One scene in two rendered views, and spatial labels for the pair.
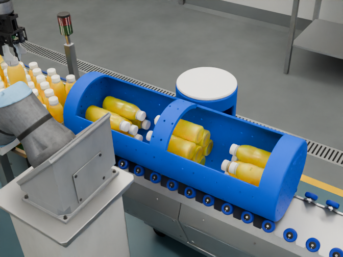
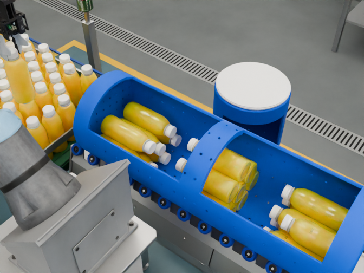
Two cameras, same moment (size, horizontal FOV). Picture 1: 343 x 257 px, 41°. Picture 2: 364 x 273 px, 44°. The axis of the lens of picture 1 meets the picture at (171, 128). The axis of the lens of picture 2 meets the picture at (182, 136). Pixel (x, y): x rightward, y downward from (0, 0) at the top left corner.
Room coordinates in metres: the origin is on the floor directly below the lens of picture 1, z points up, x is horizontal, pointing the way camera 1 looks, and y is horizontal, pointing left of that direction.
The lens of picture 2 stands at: (0.46, 0.04, 2.08)
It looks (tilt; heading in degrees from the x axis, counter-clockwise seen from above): 45 degrees down; 3
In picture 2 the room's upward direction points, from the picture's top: straight up
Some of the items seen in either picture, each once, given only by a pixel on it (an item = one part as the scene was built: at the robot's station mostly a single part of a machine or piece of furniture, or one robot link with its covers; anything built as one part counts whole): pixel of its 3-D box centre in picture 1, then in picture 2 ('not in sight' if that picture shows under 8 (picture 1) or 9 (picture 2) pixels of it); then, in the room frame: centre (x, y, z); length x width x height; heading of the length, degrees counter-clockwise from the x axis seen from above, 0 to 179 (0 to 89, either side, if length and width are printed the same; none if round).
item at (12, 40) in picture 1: (8, 27); (4, 13); (1.56, 0.58, 1.44); 0.09 x 0.08 x 0.12; 56
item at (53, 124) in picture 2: not in sight; (53, 129); (1.57, 0.53, 0.98); 0.07 x 0.07 x 0.17
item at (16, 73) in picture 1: (18, 80); (18, 77); (1.57, 0.60, 1.21); 0.07 x 0.07 x 0.17
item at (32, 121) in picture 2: not in sight; (32, 121); (1.51, 0.57, 1.07); 0.04 x 0.04 x 0.02
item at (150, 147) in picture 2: (125, 126); (150, 147); (1.38, 0.17, 1.10); 0.04 x 0.02 x 0.04; 146
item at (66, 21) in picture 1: (64, 19); not in sight; (2.10, 0.50, 1.23); 0.06 x 0.06 x 0.04
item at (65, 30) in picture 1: (66, 28); (84, 2); (2.10, 0.50, 1.18); 0.06 x 0.06 x 0.05
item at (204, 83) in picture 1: (206, 82); (253, 84); (1.79, -0.17, 1.03); 0.28 x 0.28 x 0.01
